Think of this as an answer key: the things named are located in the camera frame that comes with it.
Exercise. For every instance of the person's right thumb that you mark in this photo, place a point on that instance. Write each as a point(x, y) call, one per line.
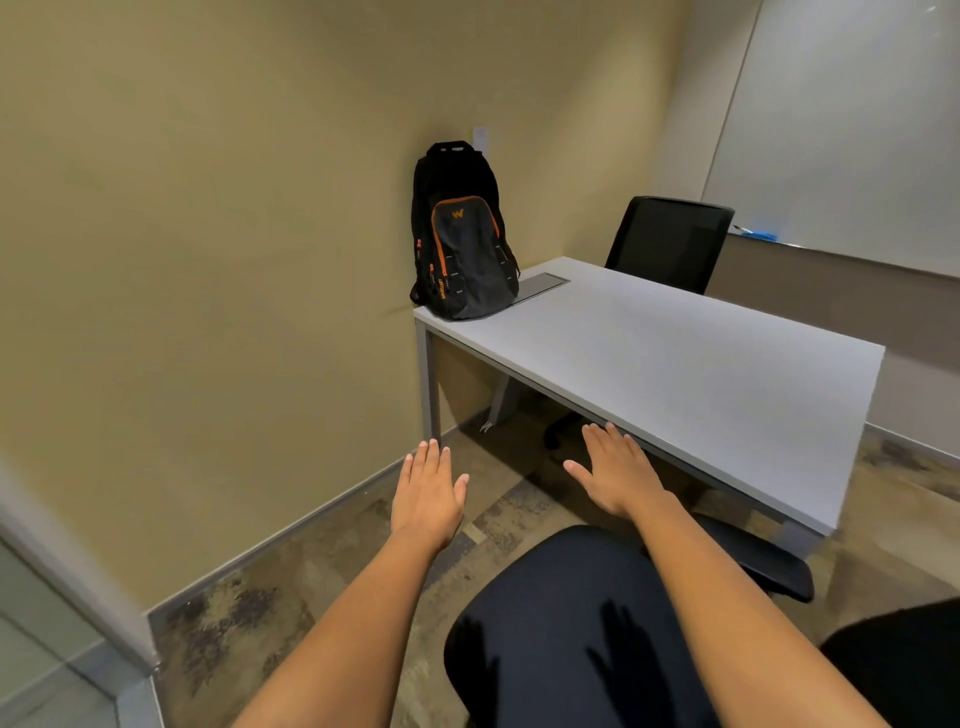
point(579, 474)

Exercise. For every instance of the person's right middle finger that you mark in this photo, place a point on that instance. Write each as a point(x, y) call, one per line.
point(613, 437)

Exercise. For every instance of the black backpack with orange trim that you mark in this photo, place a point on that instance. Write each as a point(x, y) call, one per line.
point(465, 240)

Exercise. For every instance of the person's left forearm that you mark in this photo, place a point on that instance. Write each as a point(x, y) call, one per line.
point(352, 637)

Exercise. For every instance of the black mesh office chair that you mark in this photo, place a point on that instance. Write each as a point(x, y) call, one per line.
point(667, 240)

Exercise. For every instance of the grey office desk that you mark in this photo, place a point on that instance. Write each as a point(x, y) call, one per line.
point(675, 360)

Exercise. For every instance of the person's left thumb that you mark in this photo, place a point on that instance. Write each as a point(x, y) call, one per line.
point(460, 489)

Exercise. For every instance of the person's left little finger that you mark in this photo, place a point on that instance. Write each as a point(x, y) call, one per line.
point(406, 471)

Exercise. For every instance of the grey door frame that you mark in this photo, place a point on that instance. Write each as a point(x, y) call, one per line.
point(82, 600)

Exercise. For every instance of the person's left middle finger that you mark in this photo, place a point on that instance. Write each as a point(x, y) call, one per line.
point(433, 459)

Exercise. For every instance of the person's right forearm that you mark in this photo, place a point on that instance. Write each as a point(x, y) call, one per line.
point(735, 630)

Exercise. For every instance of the white wall whiteboard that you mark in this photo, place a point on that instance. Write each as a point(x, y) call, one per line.
point(847, 120)

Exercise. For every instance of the white wall outlet plate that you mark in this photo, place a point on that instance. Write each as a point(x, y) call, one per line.
point(481, 141)

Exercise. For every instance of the person's right hand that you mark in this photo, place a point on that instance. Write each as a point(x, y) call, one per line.
point(619, 476)

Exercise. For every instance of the blue whiteboard eraser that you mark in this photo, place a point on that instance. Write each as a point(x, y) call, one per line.
point(762, 235)

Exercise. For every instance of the person's left hand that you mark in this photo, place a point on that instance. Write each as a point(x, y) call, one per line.
point(426, 501)

